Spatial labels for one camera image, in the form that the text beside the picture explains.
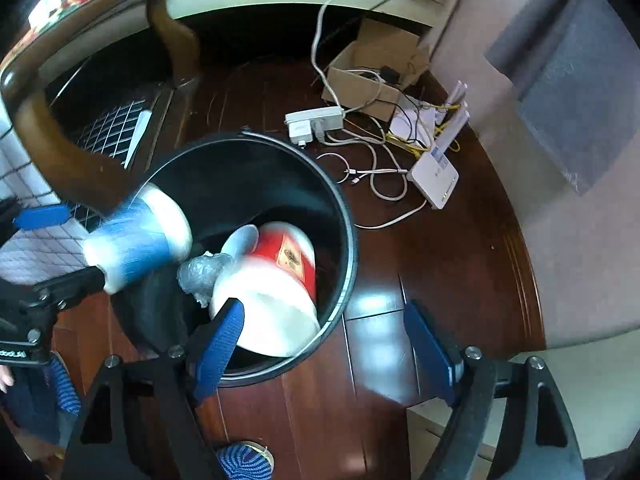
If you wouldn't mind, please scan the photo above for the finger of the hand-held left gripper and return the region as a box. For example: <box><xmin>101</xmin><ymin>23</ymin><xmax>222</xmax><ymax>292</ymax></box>
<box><xmin>32</xmin><ymin>265</ymin><xmax>108</xmax><ymax>311</ymax></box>
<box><xmin>0</xmin><ymin>197</ymin><xmax>70</xmax><ymax>233</ymax></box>

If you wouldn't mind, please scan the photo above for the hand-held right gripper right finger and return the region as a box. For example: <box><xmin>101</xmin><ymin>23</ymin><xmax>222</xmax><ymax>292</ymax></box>
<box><xmin>402</xmin><ymin>300</ymin><xmax>586</xmax><ymax>480</ymax></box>

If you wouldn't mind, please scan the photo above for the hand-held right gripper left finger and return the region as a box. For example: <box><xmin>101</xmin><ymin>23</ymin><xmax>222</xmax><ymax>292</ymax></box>
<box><xmin>60</xmin><ymin>297</ymin><xmax>247</xmax><ymax>480</ymax></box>

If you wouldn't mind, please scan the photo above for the blue and white paper cup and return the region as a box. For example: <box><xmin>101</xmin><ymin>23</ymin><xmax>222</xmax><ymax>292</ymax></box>
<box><xmin>82</xmin><ymin>182</ymin><xmax>193</xmax><ymax>295</ymax></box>

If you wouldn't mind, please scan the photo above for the clear plastic bag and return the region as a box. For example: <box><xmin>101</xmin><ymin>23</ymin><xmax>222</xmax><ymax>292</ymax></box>
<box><xmin>177</xmin><ymin>252</ymin><xmax>233</xmax><ymax>306</ymax></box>

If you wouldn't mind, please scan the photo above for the white round lid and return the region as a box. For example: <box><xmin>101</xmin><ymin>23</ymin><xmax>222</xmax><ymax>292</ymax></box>
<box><xmin>220</xmin><ymin>224</ymin><xmax>260</xmax><ymax>271</ymax></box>

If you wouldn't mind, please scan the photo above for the red and white paper cup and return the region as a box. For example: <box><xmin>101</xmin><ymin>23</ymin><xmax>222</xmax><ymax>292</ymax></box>
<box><xmin>209</xmin><ymin>221</ymin><xmax>321</xmax><ymax>357</ymax></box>

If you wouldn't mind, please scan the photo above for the black trash bin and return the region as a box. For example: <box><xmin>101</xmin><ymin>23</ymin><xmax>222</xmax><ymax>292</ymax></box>
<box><xmin>112</xmin><ymin>127</ymin><xmax>360</xmax><ymax>388</ymax></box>

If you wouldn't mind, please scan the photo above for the blue knitted slipper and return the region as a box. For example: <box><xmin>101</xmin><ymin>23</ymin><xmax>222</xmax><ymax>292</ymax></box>
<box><xmin>47</xmin><ymin>352</ymin><xmax>82</xmax><ymax>416</ymax></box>
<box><xmin>216</xmin><ymin>441</ymin><xmax>275</xmax><ymax>480</ymax></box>

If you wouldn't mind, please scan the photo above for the person's dark trouser leg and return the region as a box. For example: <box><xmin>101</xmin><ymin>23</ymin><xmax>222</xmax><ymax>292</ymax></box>
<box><xmin>0</xmin><ymin>367</ymin><xmax>63</xmax><ymax>448</ymax></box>

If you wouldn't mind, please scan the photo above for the dark checked cloth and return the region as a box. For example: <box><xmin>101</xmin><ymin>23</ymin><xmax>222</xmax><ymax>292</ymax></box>
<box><xmin>65</xmin><ymin>99</ymin><xmax>153</xmax><ymax>169</ymax></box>

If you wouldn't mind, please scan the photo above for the white router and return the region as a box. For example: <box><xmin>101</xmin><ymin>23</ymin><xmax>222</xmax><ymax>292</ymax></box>
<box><xmin>390</xmin><ymin>80</ymin><xmax>471</xmax><ymax>210</ymax></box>

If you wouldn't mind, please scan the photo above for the white power strip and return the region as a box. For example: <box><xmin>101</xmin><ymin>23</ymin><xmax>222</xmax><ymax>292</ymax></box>
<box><xmin>285</xmin><ymin>106</ymin><xmax>346</xmax><ymax>147</ymax></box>

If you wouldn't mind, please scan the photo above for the cardboard box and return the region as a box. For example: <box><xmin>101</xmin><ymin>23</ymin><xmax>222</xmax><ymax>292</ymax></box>
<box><xmin>321</xmin><ymin>17</ymin><xmax>432</xmax><ymax>122</ymax></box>

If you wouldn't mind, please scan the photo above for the brown wooden furniture frame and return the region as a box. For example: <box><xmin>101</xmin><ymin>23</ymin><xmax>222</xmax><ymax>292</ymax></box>
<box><xmin>0</xmin><ymin>0</ymin><xmax>202</xmax><ymax>216</ymax></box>

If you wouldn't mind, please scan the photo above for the thin white charging cable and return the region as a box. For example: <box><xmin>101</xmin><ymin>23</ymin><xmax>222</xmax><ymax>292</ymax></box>
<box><xmin>315</xmin><ymin>135</ymin><xmax>428</xmax><ymax>231</ymax></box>

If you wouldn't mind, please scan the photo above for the yellow network cable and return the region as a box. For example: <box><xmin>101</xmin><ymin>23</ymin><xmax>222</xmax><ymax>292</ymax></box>
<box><xmin>345</xmin><ymin>102</ymin><xmax>461</xmax><ymax>153</ymax></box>

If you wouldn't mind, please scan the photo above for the thick white power cable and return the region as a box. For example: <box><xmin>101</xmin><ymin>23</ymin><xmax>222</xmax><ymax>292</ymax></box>
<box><xmin>311</xmin><ymin>0</ymin><xmax>461</xmax><ymax>111</ymax></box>

